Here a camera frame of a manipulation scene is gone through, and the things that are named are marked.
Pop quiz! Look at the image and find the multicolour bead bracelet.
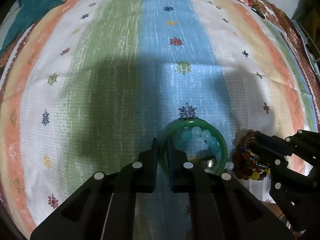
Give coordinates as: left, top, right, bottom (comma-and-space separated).
231, 129, 271, 181

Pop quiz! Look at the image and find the light blue bead bracelet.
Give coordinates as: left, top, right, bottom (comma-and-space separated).
175, 126, 235, 173

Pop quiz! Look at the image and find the green jade bangle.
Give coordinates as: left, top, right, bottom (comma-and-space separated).
158, 118, 228, 176

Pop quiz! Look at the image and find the striped colourful cloth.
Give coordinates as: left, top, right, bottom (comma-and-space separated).
1, 0, 319, 238

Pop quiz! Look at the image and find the floral brown bedsheet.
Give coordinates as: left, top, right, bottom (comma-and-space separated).
195, 0, 320, 66

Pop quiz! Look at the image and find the teal cloth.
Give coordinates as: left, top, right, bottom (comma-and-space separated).
1, 0, 63, 53

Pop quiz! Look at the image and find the silver ring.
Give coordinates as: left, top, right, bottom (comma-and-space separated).
199, 155, 217, 169

